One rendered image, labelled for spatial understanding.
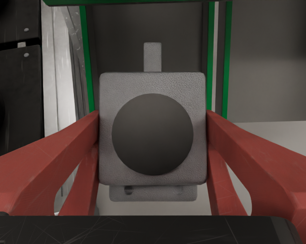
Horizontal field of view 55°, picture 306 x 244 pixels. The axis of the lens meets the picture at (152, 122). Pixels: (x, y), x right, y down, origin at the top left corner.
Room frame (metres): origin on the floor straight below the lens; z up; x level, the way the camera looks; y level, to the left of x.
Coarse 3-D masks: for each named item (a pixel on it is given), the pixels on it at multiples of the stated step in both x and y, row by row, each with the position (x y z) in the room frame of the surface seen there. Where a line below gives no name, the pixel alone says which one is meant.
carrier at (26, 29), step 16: (0, 0) 0.43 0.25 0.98; (16, 0) 0.45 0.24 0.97; (32, 0) 0.45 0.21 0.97; (0, 16) 0.41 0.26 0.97; (16, 16) 0.41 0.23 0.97; (32, 16) 0.41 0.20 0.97; (0, 32) 0.37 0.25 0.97; (16, 32) 0.37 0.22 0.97; (32, 32) 0.37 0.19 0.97; (0, 48) 0.35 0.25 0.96
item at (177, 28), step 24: (96, 24) 0.25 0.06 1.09; (120, 24) 0.25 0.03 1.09; (144, 24) 0.25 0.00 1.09; (168, 24) 0.25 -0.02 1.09; (192, 24) 0.25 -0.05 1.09; (96, 48) 0.23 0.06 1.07; (120, 48) 0.23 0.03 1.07; (168, 48) 0.23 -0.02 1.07; (192, 48) 0.23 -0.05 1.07; (96, 72) 0.21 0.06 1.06; (96, 96) 0.18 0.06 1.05
